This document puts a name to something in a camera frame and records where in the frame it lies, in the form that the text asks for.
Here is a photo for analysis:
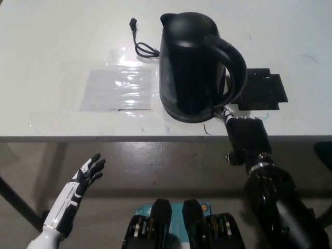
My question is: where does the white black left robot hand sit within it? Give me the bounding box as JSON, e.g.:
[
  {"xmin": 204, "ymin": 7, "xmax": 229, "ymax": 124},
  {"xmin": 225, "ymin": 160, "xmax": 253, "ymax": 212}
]
[{"xmin": 42, "ymin": 153, "xmax": 106, "ymax": 236}]

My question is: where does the clear plastic sheet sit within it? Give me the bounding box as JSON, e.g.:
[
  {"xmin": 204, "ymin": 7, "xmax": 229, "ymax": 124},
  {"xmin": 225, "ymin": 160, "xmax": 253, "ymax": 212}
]
[{"xmin": 78, "ymin": 48, "xmax": 157, "ymax": 113}]

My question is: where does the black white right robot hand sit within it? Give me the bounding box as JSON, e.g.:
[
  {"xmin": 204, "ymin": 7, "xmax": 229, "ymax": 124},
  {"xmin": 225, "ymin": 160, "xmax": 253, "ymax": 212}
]
[{"xmin": 214, "ymin": 106, "xmax": 273, "ymax": 166}]

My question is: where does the black square mat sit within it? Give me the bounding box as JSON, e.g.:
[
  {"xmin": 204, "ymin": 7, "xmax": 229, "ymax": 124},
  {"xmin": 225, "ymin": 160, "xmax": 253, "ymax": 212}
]
[{"xmin": 225, "ymin": 67, "xmax": 289, "ymax": 111}]

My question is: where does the black electric kettle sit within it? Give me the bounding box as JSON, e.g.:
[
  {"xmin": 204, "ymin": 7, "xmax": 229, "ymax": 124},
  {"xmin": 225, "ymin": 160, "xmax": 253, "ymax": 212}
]
[{"xmin": 158, "ymin": 12, "xmax": 247, "ymax": 123}]

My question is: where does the black power cord with plug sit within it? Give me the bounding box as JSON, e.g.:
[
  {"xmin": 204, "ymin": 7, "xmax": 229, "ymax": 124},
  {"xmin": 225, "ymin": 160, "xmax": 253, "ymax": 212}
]
[{"xmin": 129, "ymin": 17, "xmax": 160, "ymax": 59}]

